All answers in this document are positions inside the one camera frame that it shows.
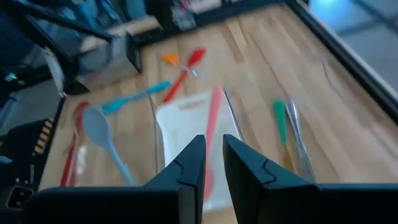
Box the teal silicone spatula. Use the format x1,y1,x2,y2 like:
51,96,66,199
99,80,172,115

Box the metal box grater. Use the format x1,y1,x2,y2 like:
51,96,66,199
63,30,143,96

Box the small orange spatula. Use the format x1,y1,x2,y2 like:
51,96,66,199
161,52,200,78

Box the red slotted spoon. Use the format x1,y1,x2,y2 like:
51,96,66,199
59,101,91,187

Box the grey silicone spoon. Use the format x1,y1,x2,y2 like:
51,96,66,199
82,105,137,187

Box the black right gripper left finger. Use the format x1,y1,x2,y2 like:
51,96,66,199
133,134,206,224

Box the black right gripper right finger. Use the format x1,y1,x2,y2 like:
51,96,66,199
223,134,330,224

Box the small red spatula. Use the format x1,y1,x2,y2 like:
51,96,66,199
161,47,208,104

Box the white-handled table knife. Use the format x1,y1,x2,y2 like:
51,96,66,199
284,98,317,184

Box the black box with yellow stripes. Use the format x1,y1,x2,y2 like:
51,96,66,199
0,118,62,224

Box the white plastic bin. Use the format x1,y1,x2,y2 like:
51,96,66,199
154,91,245,212

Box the clear plastic bin with sticker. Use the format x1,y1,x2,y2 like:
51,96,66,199
58,89,166,187

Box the pink silicone spatula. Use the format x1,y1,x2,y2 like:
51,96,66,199
203,86,224,202

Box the green-handled table knife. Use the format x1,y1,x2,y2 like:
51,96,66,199
272,98,295,174

